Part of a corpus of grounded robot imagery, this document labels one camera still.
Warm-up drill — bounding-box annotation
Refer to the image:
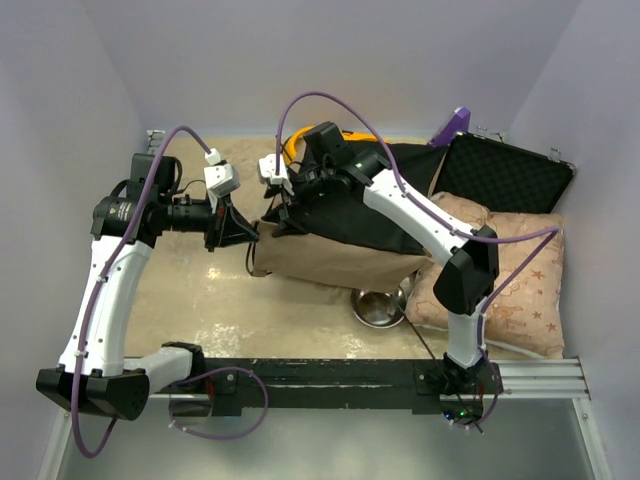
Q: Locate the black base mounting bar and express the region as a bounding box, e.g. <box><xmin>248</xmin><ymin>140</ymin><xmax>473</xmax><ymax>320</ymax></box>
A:
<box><xmin>147</xmin><ymin>357</ymin><xmax>504</xmax><ymax>417</ymax></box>

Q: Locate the yellow double bowl holder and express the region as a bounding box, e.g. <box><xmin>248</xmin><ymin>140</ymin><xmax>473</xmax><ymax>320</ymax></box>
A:
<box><xmin>282</xmin><ymin>126</ymin><xmax>377</xmax><ymax>165</ymax></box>

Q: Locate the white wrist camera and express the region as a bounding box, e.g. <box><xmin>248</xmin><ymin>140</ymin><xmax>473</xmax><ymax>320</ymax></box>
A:
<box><xmin>203</xmin><ymin>148</ymin><xmax>240</xmax><ymax>206</ymax></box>
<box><xmin>257</xmin><ymin>153</ymin><xmax>294</xmax><ymax>199</ymax></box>

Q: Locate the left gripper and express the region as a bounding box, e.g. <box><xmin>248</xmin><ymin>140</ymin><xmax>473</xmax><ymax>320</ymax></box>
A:
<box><xmin>162</xmin><ymin>186</ymin><xmax>260</xmax><ymax>251</ymax></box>

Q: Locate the black foam-lined case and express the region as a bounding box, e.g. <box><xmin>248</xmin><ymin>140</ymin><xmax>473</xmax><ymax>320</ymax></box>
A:
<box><xmin>429</xmin><ymin>133</ymin><xmax>576</xmax><ymax>214</ymax></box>

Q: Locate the beige pet tent fabric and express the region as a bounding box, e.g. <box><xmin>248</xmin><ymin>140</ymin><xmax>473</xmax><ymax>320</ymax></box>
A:
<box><xmin>247</xmin><ymin>192</ymin><xmax>433</xmax><ymax>291</ymax></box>

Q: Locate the aluminium rail frame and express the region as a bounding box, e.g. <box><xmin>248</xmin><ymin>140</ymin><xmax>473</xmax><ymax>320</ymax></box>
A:
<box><xmin>41</xmin><ymin>360</ymin><xmax>611</xmax><ymax>479</ymax></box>

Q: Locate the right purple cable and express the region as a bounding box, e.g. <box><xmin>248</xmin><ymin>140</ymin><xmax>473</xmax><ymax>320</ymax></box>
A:
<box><xmin>275</xmin><ymin>91</ymin><xmax>561</xmax><ymax>430</ymax></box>

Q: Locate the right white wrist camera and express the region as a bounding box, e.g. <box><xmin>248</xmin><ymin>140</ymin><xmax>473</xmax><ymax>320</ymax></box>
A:
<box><xmin>257</xmin><ymin>153</ymin><xmax>294</xmax><ymax>199</ymax></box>

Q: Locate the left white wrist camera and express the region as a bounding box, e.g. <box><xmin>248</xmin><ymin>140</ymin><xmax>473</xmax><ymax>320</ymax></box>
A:
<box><xmin>203</xmin><ymin>148</ymin><xmax>240</xmax><ymax>206</ymax></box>

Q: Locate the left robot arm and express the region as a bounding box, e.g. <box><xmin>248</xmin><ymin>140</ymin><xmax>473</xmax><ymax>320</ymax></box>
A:
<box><xmin>36</xmin><ymin>150</ymin><xmax>258</xmax><ymax>420</ymax></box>

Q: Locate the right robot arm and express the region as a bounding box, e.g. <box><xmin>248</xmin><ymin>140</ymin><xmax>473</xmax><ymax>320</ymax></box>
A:
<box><xmin>258</xmin><ymin>122</ymin><xmax>499</xmax><ymax>393</ymax></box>

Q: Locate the pink patterned pillow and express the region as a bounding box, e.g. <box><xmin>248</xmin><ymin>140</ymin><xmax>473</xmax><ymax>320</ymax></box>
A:
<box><xmin>407</xmin><ymin>192</ymin><xmax>565</xmax><ymax>359</ymax></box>

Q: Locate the steel bowl front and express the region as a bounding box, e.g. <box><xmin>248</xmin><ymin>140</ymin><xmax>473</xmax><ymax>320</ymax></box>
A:
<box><xmin>350</xmin><ymin>287</ymin><xmax>407</xmax><ymax>329</ymax></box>

